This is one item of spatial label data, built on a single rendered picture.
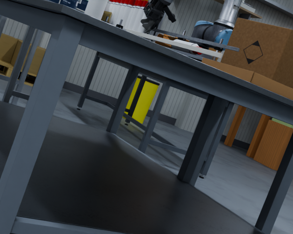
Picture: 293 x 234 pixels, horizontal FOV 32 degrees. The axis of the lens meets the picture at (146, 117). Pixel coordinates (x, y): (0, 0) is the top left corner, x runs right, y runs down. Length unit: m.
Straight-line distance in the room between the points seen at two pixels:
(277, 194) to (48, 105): 1.50
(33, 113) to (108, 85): 7.25
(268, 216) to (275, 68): 0.79
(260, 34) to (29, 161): 1.26
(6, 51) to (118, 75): 2.09
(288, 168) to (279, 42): 0.67
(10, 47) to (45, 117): 6.08
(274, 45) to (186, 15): 6.82
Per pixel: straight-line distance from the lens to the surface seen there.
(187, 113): 9.04
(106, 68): 8.60
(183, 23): 9.04
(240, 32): 2.40
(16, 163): 1.46
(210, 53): 2.13
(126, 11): 2.88
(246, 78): 1.80
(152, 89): 7.26
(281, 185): 2.62
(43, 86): 1.42
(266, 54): 2.28
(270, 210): 2.64
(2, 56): 7.50
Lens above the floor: 0.75
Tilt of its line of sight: 5 degrees down
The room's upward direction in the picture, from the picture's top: 21 degrees clockwise
